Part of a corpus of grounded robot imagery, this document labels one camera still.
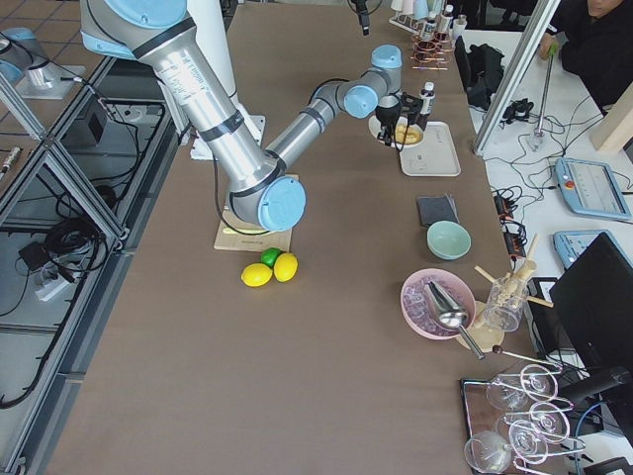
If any mint green bowl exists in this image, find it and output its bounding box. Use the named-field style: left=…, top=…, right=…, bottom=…
left=426, top=221, right=472, bottom=260

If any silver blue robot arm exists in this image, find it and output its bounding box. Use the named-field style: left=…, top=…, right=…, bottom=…
left=80, top=0, right=403, bottom=232
left=1, top=1, right=238, bottom=103

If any yellow lemon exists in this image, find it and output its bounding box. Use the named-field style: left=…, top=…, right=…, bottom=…
left=273, top=252, right=299, bottom=282
left=240, top=262, right=273, bottom=287

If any black laptop monitor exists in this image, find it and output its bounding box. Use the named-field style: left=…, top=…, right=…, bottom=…
left=551, top=233, right=632, bottom=369

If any person in black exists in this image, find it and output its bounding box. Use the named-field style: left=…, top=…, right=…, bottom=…
left=538, top=1, right=632, bottom=110

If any pink bowl with ice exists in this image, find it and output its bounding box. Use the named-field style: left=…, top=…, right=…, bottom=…
left=401, top=268, right=476, bottom=340

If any glazed twisted donut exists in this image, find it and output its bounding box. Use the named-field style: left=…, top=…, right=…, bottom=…
left=395, top=124, right=423, bottom=145

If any grey folded cloth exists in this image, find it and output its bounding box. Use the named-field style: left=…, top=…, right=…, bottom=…
left=416, top=194, right=459, bottom=227

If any dark sauce bottle white cap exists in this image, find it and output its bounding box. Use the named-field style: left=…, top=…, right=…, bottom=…
left=419, top=81, right=435, bottom=119

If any green lime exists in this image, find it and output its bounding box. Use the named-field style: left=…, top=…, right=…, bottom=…
left=260, top=247, right=284, bottom=268

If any wine glass on tray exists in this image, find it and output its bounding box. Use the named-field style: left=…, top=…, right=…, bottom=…
left=486, top=363, right=558, bottom=412

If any yellow lemon far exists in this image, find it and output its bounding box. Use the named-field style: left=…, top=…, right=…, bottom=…
left=273, top=252, right=299, bottom=282

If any blue teach pendant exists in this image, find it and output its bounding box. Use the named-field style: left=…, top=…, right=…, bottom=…
left=553, top=230, right=613, bottom=269
left=555, top=157, right=632, bottom=221

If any aluminium frame post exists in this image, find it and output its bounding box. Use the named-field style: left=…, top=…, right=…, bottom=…
left=473, top=0, right=560, bottom=157

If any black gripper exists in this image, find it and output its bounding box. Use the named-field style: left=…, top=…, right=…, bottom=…
left=358, top=12, right=428, bottom=146

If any cream rabbit tray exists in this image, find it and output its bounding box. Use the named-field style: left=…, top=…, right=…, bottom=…
left=399, top=121, right=461, bottom=177

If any yellow lemon near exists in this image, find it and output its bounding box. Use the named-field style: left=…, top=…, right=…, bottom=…
left=240, top=262, right=273, bottom=287

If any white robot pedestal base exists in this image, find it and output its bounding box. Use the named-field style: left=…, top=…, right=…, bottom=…
left=187, top=0, right=263, bottom=144

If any steel ice scoop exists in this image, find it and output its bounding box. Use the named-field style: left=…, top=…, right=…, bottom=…
left=427, top=281, right=485, bottom=360

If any clear glass pitcher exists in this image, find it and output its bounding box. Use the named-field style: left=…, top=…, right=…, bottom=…
left=483, top=277, right=527, bottom=332

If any copper wire bottle rack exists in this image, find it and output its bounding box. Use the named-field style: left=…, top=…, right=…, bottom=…
left=410, top=33, right=453, bottom=70

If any yellow plastic knife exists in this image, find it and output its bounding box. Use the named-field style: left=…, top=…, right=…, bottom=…
left=222, top=227, right=268, bottom=236

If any wooden cutting board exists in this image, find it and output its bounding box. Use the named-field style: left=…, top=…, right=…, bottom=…
left=213, top=173, right=300, bottom=251

